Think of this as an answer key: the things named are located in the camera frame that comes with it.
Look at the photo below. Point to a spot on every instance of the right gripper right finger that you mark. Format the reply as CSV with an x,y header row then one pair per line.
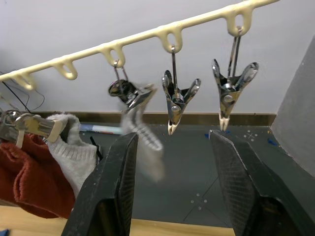
x,y
246,191

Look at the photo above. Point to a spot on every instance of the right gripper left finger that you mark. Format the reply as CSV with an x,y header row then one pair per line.
x,y
110,184

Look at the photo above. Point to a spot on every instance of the grey ankle sock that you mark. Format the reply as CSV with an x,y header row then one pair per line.
x,y
150,152
73,157

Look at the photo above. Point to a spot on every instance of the red ankle sock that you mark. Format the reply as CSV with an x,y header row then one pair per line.
x,y
32,177

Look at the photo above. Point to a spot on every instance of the metal sock clip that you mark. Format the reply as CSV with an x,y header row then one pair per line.
x,y
37,125
174,108
227,98
130,98

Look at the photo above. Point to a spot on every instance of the cream plastic clip hanger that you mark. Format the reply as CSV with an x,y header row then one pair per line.
x,y
240,9

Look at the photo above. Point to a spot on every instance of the white tube on floor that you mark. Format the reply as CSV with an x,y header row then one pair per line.
x,y
103,129

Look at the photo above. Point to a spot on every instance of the blue floor tape scrap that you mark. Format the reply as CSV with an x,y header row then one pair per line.
x,y
272,142
207,135

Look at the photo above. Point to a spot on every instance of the blue ankle sock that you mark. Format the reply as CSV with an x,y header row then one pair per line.
x,y
3,233

